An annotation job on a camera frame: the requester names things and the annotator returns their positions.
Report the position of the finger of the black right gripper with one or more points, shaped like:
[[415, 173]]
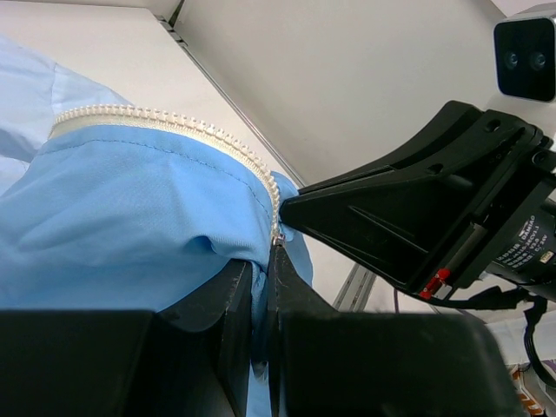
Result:
[[362, 214]]

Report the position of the aluminium rail front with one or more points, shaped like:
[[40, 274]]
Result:
[[355, 291]]

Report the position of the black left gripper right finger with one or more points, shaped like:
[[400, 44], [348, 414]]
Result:
[[294, 324]]

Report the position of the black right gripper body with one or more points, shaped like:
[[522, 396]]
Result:
[[477, 200]]

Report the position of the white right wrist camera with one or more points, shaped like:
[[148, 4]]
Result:
[[525, 58]]

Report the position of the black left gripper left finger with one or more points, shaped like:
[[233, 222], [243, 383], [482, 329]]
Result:
[[214, 329]]

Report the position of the light blue zip jacket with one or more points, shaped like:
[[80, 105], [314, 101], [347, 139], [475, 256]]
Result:
[[114, 216]]

